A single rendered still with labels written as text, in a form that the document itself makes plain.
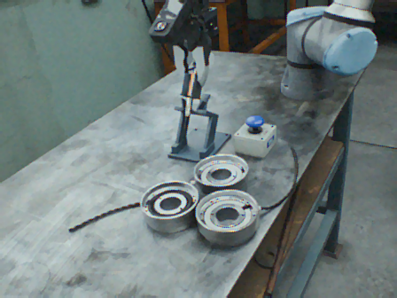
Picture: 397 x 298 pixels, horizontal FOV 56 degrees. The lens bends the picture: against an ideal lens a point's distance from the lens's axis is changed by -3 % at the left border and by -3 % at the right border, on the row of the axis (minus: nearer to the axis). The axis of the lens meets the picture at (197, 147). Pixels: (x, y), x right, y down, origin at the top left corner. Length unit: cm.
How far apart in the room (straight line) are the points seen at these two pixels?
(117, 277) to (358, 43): 68
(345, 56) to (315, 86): 19
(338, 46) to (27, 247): 74
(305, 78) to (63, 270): 75
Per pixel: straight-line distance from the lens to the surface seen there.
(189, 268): 62
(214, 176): 77
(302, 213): 108
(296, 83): 108
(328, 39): 93
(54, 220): 79
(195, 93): 82
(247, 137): 83
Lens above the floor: 127
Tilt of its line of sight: 31 degrees down
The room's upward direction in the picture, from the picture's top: 8 degrees counter-clockwise
